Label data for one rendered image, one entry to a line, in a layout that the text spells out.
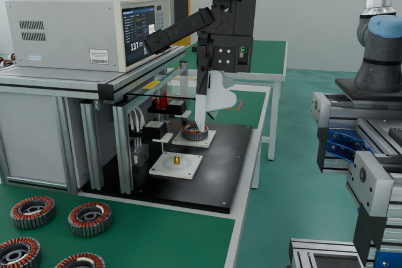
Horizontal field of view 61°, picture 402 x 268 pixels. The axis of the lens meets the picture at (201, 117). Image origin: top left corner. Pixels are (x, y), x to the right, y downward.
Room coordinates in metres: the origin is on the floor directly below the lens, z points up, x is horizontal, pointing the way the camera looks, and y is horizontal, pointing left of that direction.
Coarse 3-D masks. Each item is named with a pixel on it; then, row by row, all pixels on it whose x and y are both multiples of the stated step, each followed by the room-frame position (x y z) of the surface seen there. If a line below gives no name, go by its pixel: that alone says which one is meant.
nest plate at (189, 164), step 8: (168, 152) 1.14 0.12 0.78; (160, 160) 1.07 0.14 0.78; (168, 160) 1.07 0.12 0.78; (184, 160) 1.07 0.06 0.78; (192, 160) 1.07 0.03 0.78; (200, 160) 1.08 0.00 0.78; (152, 168) 1.02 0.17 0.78; (160, 168) 1.02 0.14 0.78; (168, 168) 1.02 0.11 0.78; (176, 168) 1.02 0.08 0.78; (184, 168) 1.02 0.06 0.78; (192, 168) 1.02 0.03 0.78; (176, 176) 0.98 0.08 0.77; (184, 176) 0.97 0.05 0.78; (192, 176) 0.97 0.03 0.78
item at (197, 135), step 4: (188, 124) 1.33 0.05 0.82; (192, 124) 1.33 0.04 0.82; (196, 124) 1.33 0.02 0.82; (184, 128) 1.29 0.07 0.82; (188, 128) 1.31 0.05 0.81; (192, 128) 1.32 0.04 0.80; (196, 128) 1.32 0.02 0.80; (184, 132) 1.25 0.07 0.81; (188, 132) 1.25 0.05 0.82; (192, 132) 1.25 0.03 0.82; (196, 132) 1.25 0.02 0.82; (200, 132) 1.25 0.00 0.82; (184, 136) 1.25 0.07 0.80; (188, 136) 1.24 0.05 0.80; (192, 136) 1.24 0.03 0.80; (196, 136) 1.24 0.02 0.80; (200, 136) 1.24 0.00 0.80; (204, 136) 1.25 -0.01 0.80
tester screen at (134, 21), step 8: (152, 8) 1.24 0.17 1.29; (128, 16) 1.06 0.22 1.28; (136, 16) 1.11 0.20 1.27; (144, 16) 1.17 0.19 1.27; (152, 16) 1.24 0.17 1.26; (128, 24) 1.05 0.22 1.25; (136, 24) 1.11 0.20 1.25; (144, 24) 1.17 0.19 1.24; (152, 24) 1.24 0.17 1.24; (128, 32) 1.05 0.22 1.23; (136, 32) 1.11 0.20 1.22; (128, 40) 1.04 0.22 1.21; (136, 40) 1.10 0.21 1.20; (128, 48) 1.04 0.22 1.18
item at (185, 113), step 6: (174, 102) 1.31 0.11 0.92; (180, 102) 1.31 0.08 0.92; (150, 108) 1.30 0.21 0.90; (156, 108) 1.30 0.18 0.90; (168, 108) 1.28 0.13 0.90; (174, 108) 1.28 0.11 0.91; (180, 108) 1.27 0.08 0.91; (186, 108) 1.33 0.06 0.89; (162, 114) 1.34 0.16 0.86; (174, 114) 1.28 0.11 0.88; (180, 114) 1.27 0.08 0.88; (186, 114) 1.28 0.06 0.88; (162, 120) 1.33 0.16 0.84
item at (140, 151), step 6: (144, 144) 1.12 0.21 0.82; (132, 150) 1.07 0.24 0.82; (138, 150) 1.07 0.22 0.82; (144, 150) 1.09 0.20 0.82; (132, 156) 1.06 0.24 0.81; (138, 156) 1.05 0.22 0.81; (144, 156) 1.08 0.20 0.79; (132, 162) 1.06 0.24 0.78; (138, 162) 1.05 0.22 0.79; (144, 162) 1.08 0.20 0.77
